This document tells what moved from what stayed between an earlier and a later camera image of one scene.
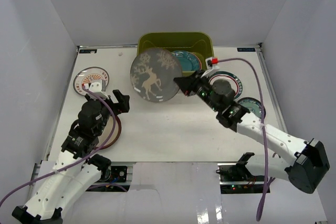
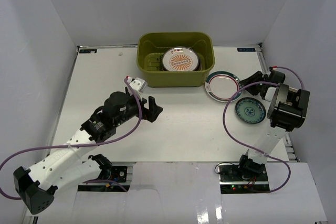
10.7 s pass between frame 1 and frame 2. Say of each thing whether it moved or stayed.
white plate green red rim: stayed
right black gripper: moved
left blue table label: stayed
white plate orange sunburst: moved
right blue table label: stayed
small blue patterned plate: stayed
